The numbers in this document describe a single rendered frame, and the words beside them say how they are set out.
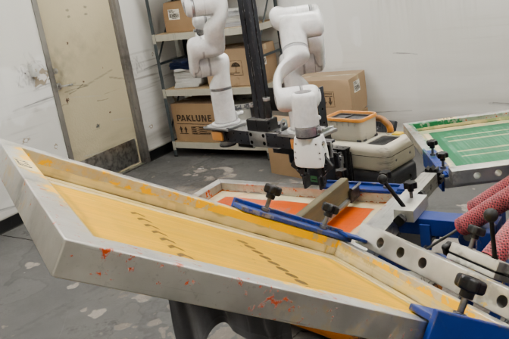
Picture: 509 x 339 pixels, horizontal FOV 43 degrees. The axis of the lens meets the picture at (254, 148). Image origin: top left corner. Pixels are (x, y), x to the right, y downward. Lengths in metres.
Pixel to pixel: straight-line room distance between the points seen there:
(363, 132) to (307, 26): 1.08
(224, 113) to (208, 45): 0.32
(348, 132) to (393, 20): 2.85
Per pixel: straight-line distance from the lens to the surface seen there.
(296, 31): 2.05
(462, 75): 5.73
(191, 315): 2.22
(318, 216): 1.97
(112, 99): 6.48
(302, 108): 1.87
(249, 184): 2.43
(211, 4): 2.58
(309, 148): 1.91
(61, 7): 6.15
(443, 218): 1.83
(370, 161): 3.00
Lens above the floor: 1.77
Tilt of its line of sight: 16 degrees down
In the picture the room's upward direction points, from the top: 9 degrees counter-clockwise
